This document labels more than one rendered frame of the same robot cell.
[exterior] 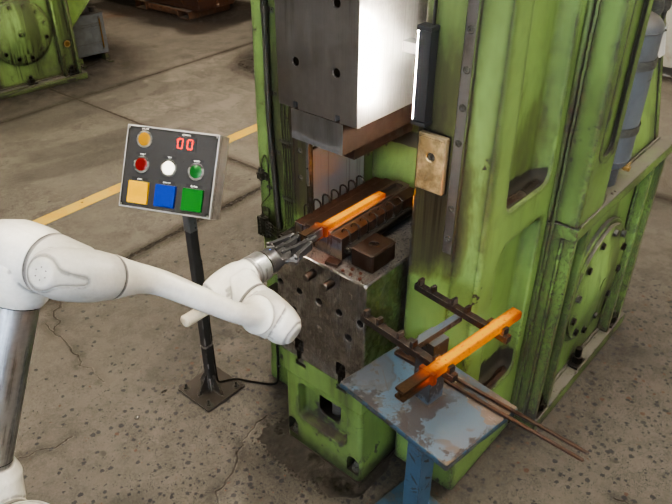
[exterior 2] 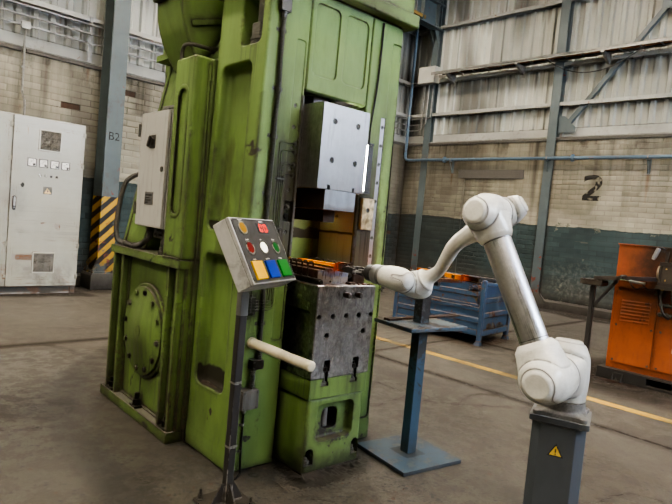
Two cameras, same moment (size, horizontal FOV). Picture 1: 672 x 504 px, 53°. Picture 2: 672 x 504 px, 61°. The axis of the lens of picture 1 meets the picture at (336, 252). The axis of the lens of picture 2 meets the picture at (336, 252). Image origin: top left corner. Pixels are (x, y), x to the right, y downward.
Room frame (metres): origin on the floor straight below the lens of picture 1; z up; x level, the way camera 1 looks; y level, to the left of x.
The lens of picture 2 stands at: (1.46, 2.78, 1.23)
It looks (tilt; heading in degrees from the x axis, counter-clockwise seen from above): 3 degrees down; 277
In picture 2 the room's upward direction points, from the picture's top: 5 degrees clockwise
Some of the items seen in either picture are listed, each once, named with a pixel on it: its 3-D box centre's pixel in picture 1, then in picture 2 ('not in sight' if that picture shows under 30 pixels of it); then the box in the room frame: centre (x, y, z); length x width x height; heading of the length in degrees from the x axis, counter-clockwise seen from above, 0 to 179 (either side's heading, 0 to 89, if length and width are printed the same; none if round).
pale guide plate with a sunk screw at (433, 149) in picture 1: (432, 163); (366, 214); (1.71, -0.27, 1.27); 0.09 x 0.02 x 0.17; 49
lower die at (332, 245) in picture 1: (359, 212); (306, 269); (1.98, -0.08, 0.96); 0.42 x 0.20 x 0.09; 139
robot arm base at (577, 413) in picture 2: not in sight; (562, 403); (0.85, 0.62, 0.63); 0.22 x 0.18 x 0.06; 72
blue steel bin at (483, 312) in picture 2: not in sight; (451, 302); (0.91, -4.12, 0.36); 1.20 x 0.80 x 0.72; 147
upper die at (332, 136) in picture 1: (362, 110); (312, 199); (1.98, -0.08, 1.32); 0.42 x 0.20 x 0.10; 139
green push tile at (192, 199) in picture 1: (192, 200); (283, 268); (1.97, 0.48, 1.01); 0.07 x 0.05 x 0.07; 74
